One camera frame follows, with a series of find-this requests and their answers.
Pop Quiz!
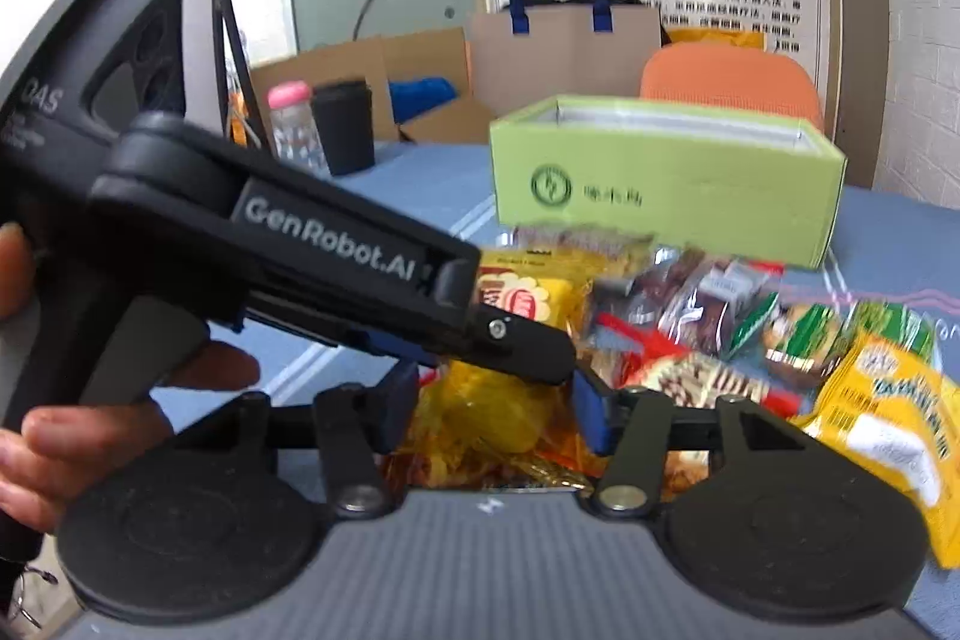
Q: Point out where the clear bottle pink cap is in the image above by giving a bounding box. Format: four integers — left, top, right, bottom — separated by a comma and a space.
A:
267, 80, 331, 178

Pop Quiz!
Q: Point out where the yellow translucent snack bag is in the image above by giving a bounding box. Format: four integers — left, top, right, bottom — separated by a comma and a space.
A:
386, 356, 605, 492

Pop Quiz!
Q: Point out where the green cardboard box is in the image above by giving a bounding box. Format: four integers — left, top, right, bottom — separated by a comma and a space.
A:
489, 94, 848, 271

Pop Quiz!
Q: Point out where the open cardboard box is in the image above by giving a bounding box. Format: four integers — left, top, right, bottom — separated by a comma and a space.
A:
247, 26, 492, 145

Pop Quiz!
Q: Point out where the blue plastic item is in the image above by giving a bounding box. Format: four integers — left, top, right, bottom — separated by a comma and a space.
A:
388, 77, 463, 125

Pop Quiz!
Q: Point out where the black tumbler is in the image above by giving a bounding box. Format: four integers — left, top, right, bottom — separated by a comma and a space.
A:
310, 78, 377, 177

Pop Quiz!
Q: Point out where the pile of assorted snack packets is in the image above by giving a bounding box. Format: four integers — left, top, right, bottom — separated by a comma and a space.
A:
480, 226, 960, 570

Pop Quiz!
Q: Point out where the orange chair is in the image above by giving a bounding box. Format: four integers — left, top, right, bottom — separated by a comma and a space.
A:
639, 44, 826, 137

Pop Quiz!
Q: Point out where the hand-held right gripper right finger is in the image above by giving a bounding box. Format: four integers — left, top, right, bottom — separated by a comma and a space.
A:
574, 366, 826, 521

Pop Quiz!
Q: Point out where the blue printed tablecloth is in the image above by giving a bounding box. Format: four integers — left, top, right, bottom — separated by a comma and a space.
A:
142, 141, 960, 640

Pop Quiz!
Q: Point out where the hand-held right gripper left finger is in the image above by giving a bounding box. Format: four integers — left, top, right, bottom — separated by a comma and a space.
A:
172, 361, 422, 522

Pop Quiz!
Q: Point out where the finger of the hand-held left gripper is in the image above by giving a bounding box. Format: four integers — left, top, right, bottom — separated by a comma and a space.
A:
330, 326, 445, 371
431, 257, 580, 387

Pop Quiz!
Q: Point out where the yellow red-label snack pack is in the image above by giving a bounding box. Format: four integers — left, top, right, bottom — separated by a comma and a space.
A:
474, 248, 595, 345

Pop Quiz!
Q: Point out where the person's left hand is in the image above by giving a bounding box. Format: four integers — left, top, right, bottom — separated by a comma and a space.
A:
0, 222, 261, 536

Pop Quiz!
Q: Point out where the metal key ring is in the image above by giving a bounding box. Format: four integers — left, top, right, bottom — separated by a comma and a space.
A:
0, 565, 59, 630

